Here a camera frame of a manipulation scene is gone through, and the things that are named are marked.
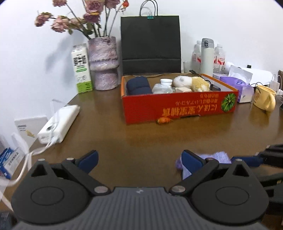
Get purple woven pouch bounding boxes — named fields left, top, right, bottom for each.
left=175, top=151, right=231, bottom=180

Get cream cube charger gadget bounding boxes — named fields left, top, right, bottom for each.
left=175, top=87, right=192, bottom=93

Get white yellow plush toy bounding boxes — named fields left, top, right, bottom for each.
left=173, top=76, right=210, bottom=92

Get navy blue zip case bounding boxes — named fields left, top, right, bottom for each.
left=126, top=76, right=152, bottom=95

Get white power bank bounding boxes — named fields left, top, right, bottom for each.
left=37, top=105, right=80, bottom=144

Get small orange snack packet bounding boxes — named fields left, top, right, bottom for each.
left=156, top=117, right=173, bottom=125

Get white booklet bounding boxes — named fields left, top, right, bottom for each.
left=14, top=116, right=48, bottom=147

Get red cardboard box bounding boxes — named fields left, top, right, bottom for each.
left=121, top=74, right=238, bottom=125

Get blue white box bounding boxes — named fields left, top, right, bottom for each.
left=0, top=148, right=24, bottom=180

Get purple tissue pack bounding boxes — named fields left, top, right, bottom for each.
left=220, top=66, right=254, bottom=103

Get yellow ceramic mug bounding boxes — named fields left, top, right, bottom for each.
left=253, top=85, right=276, bottom=112

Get water bottle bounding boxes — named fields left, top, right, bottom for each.
left=213, top=44, right=226, bottom=73
left=192, top=41, right=201, bottom=73

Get purple marbled vase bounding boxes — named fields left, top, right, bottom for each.
left=88, top=36, right=119, bottom=91

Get milk carton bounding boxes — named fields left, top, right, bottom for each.
left=71, top=43, right=93, bottom=93

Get white thermos bottle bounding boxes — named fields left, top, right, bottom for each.
left=201, top=38, right=214, bottom=77

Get black paper bag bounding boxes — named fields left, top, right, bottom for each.
left=120, top=15, right=182, bottom=75

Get dried pink flowers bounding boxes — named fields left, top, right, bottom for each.
left=34, top=0, right=129, bottom=40

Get teal binder clip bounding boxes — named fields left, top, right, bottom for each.
left=147, top=15, right=154, bottom=20

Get white charging cable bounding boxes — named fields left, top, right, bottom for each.
left=0, top=99, right=67, bottom=206

